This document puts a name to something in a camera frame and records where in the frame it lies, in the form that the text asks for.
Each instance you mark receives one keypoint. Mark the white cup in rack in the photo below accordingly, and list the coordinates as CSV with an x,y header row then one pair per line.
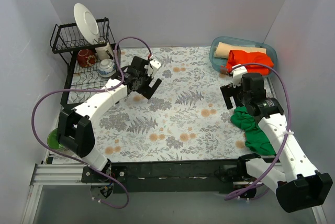
x,y
105,52

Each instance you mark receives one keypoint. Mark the clear blue plastic bin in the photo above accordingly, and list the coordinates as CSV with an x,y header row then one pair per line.
x,y
217,63

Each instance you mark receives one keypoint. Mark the beige rolled t shirt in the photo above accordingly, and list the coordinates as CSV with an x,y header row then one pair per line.
x,y
223,49

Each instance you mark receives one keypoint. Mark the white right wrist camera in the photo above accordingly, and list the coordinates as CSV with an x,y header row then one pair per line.
x,y
237,75

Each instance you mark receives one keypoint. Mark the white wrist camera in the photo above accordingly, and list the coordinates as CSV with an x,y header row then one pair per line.
x,y
153,67
237,75

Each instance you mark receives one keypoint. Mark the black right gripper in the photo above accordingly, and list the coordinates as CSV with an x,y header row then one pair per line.
x,y
234,93

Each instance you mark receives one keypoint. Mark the floral table mat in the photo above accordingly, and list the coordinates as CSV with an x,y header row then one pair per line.
x,y
185,119

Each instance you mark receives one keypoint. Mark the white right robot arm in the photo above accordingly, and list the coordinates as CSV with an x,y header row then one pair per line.
x,y
299,184

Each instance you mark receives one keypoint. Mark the green t shirt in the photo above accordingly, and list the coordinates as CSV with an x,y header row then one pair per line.
x,y
256,140

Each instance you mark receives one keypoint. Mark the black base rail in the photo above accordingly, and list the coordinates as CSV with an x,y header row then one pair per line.
x,y
220,176

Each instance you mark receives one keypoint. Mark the black wire dish rack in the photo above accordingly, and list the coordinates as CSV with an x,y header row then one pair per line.
x,y
67,41

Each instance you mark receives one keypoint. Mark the green floral mug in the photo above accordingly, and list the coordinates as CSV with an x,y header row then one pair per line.
x,y
53,143

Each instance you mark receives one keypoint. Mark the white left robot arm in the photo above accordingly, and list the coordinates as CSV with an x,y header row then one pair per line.
x,y
75,130

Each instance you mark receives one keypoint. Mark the red floral bowl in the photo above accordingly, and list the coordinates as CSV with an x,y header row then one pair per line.
x,y
86,58

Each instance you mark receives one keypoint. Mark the orange rolled t shirt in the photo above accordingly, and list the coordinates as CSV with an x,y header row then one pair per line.
x,y
236,57

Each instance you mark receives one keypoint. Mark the white blue teapot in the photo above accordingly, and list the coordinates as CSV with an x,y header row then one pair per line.
x,y
107,68

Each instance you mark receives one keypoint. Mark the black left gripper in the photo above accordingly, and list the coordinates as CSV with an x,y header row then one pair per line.
x,y
143,84

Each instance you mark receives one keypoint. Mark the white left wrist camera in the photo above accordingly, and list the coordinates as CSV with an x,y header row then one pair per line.
x,y
153,67

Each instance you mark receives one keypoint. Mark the white plate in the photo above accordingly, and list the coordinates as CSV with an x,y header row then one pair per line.
x,y
86,23

